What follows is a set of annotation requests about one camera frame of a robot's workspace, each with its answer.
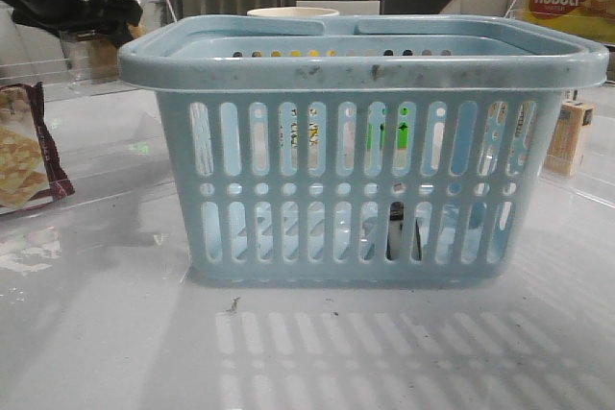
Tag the light blue plastic basket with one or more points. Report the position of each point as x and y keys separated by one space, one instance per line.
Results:
x=399 y=149

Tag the brown cracker package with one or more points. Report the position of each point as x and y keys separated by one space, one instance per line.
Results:
x=31 y=171

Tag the yellow popcorn paper cup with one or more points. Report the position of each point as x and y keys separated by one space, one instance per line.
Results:
x=293 y=12

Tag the left clear acrylic shelf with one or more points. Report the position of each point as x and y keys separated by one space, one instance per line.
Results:
x=72 y=69

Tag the clear acrylic display shelf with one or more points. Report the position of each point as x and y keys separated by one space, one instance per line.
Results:
x=594 y=178

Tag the peach carton box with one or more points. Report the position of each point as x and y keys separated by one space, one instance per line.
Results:
x=566 y=149

